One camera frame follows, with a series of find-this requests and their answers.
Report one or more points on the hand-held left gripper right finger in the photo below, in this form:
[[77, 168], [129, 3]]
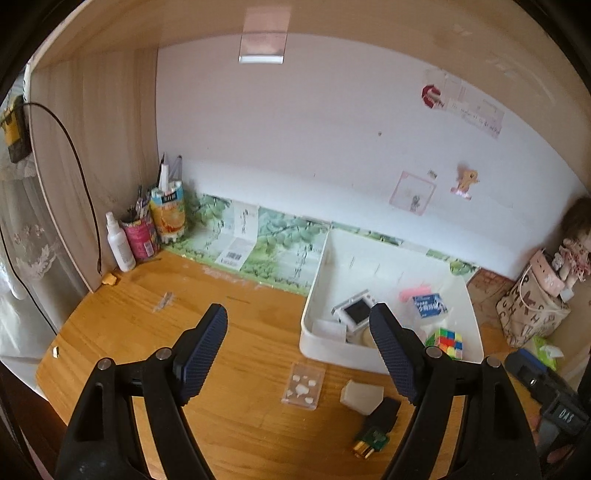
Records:
[[392, 355]]

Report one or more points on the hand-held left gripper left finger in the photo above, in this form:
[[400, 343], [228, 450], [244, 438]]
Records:
[[203, 355]]

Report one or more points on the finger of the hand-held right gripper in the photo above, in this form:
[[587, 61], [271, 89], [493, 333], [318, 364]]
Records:
[[524, 362]]

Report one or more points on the round cream compact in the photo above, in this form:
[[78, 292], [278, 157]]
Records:
[[362, 339]]

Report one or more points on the colourful puzzle cube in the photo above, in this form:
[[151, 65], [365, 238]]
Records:
[[445, 344]]

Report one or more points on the small white square device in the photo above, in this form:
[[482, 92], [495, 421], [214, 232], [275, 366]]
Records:
[[353, 314]]

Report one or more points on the white plastic storage bin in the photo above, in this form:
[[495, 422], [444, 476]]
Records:
[[369, 267]]

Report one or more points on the green tissue pack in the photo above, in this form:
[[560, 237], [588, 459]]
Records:
[[547, 353]]

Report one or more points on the printed brown paper bag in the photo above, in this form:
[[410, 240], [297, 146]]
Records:
[[526, 314]]

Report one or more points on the cream hexagonal block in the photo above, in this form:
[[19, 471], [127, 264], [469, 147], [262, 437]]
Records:
[[362, 396]]

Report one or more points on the small clear plastic piece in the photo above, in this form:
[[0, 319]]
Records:
[[165, 302]]

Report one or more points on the pink eraser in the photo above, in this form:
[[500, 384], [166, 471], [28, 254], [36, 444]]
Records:
[[415, 294]]

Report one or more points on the cardboard with drawn face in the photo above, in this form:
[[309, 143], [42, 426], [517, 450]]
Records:
[[485, 290]]

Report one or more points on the green bottle gold cap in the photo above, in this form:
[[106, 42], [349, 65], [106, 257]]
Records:
[[371, 441]]

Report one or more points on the pink box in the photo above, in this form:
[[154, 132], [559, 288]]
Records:
[[545, 272]]

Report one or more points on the clear acrylic box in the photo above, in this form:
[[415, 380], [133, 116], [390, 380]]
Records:
[[302, 385]]

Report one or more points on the white barcode label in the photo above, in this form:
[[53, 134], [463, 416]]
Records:
[[235, 251]]

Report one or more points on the small yellow piece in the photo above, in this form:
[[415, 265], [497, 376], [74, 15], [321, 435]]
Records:
[[109, 279]]

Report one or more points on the doll in pink dress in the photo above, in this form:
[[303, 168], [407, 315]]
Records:
[[577, 249]]

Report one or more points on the pink can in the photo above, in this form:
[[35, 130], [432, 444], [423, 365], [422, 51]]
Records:
[[141, 240]]

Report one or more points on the green landscape poster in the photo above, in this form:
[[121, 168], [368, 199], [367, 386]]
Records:
[[277, 244]]

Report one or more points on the white spray bottle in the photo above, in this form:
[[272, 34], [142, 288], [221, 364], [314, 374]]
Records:
[[121, 247]]

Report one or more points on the bundle of dark pens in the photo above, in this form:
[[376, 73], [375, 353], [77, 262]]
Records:
[[138, 205]]

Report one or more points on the pink paper note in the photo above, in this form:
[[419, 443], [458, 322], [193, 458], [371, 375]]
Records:
[[413, 191]]

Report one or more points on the white tube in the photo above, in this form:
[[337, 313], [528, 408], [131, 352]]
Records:
[[164, 177]]

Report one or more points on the yellow pony sticker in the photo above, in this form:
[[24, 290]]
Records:
[[464, 180]]

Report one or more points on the wooden side panel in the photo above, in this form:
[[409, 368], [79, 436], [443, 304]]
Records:
[[120, 138]]

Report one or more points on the pale paper strip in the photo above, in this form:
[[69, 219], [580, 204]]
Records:
[[480, 113]]

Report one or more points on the yellow black device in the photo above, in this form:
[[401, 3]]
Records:
[[14, 131]]

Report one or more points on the red wall sticker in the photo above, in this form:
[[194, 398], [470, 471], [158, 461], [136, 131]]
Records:
[[431, 97]]

